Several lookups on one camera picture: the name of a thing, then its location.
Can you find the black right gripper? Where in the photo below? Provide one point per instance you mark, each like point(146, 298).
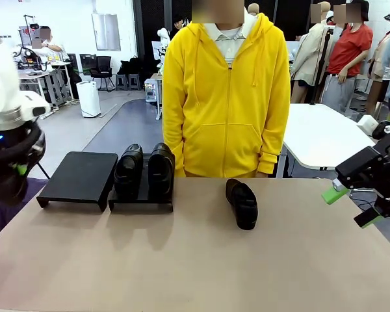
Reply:
point(377, 165)

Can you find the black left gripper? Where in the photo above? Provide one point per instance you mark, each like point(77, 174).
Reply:
point(1, 138)

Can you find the person's right forearm yellow sleeve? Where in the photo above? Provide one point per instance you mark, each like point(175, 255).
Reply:
point(172, 136)

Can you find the person's left forearm yellow sleeve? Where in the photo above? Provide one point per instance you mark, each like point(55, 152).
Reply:
point(278, 139)

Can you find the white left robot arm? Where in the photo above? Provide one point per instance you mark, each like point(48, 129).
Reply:
point(0, 81)

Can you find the small desktop robot arm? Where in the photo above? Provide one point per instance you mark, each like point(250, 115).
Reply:
point(29, 55)

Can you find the black shoe stand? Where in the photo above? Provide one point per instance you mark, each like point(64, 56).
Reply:
point(78, 175)
point(139, 205)

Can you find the person's left hand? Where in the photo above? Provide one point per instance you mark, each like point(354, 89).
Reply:
point(266, 175)

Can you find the purple cloth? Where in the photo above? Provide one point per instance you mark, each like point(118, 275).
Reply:
point(3, 217)

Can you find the white octagonal table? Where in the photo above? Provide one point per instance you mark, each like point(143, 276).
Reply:
point(325, 136)

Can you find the white air purifier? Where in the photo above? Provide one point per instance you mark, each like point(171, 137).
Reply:
point(88, 99)

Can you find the white lab desk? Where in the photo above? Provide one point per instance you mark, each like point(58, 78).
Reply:
point(52, 74)

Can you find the seated person white shirt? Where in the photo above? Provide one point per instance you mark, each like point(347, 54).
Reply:
point(53, 48)

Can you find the black monitor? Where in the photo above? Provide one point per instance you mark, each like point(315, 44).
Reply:
point(87, 63)

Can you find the black office chair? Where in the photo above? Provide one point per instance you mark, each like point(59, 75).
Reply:
point(103, 66)

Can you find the grey stool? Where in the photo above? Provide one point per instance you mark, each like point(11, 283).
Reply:
point(134, 81)
point(121, 81)

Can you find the black bag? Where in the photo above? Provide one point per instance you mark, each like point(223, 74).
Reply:
point(131, 66)

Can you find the lit computer case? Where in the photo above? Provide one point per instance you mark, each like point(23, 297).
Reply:
point(151, 91)

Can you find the mannequin with bucket hat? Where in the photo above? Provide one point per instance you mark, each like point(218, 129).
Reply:
point(382, 55)

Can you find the mannequin in beige coat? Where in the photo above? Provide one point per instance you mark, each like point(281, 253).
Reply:
point(312, 55)

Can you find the mannequin in red t-shirt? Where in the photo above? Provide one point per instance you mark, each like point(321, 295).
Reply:
point(347, 48)

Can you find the person in yellow hoodie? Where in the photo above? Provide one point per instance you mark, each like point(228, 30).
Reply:
point(227, 97)

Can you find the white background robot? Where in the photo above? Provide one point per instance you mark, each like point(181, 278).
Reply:
point(164, 34)

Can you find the background person in black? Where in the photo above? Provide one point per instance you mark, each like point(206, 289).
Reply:
point(181, 24)

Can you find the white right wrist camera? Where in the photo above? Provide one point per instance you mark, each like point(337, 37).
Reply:
point(366, 123)

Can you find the black tripod with camera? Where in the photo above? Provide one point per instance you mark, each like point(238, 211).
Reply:
point(323, 58)

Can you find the grey wall panel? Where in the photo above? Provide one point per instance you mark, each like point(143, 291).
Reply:
point(106, 32)

